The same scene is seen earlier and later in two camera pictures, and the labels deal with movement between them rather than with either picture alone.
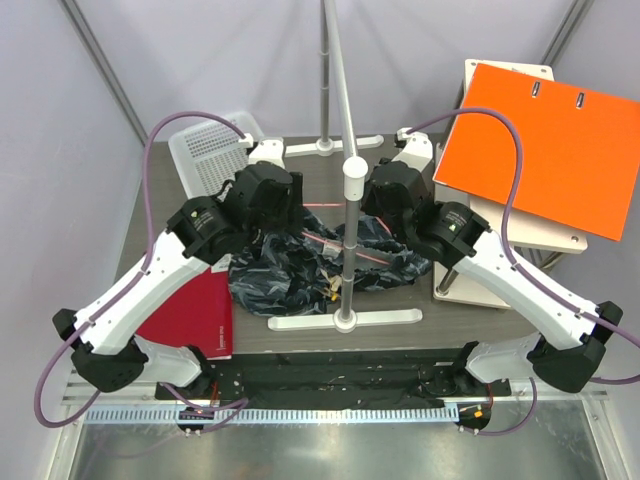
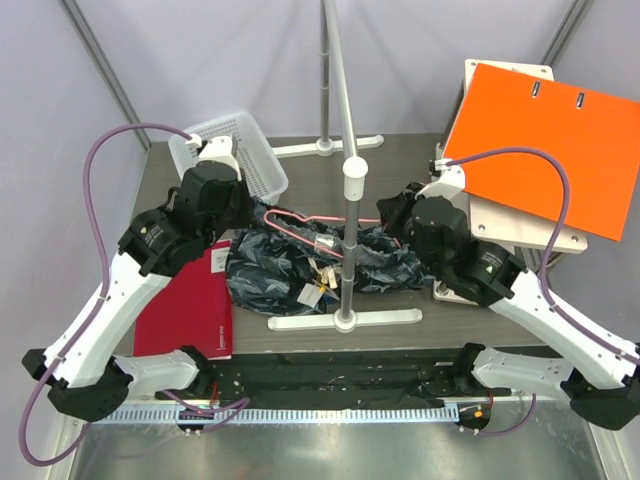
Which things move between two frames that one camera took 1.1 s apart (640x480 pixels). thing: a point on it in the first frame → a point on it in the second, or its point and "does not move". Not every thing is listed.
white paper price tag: [332, 247] → [310, 295]
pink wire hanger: [368, 257] → [266, 219]
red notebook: [198, 314] does not move
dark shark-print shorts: [299, 268] does not move
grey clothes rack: [355, 174] does not move
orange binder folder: [580, 149] does not move
